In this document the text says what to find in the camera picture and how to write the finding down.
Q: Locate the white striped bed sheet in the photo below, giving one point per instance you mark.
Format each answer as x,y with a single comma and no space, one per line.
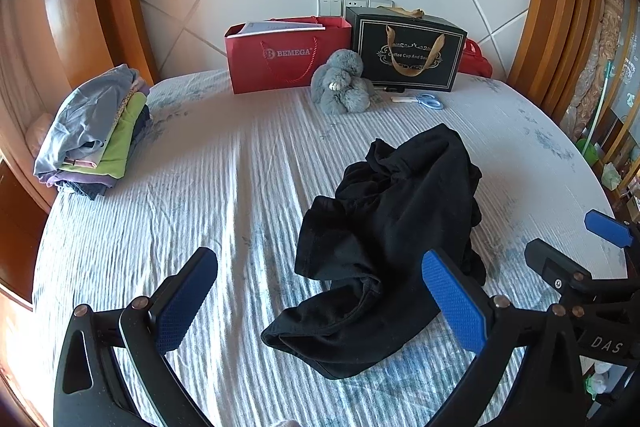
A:
236,173

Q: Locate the red handbag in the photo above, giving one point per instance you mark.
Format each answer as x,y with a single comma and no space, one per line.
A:
473,62

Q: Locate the wall switch panel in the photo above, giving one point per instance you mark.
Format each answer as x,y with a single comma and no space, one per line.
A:
338,7

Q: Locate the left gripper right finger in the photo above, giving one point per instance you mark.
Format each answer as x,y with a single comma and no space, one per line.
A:
548,388

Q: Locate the blue handled scissors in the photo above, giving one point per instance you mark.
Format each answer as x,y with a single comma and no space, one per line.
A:
427,100

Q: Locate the red paper shopping bag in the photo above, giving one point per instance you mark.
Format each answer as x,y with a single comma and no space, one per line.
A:
285,60

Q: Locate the grey plush bunny toy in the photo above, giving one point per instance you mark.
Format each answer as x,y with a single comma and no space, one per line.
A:
338,87

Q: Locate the stack of folded clothes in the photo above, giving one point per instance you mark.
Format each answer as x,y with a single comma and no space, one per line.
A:
89,141

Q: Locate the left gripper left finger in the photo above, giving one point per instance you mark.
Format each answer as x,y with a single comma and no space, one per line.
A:
89,387

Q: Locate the white papers in bag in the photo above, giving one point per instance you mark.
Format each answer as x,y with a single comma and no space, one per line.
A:
271,27

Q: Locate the black printed t-shirt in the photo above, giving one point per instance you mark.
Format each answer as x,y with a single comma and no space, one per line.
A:
368,240

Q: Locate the black gift bag gold handles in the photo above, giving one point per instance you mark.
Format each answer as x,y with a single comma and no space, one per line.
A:
406,50

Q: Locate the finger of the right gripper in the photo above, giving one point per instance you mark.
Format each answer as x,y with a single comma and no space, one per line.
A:
556,269
613,231

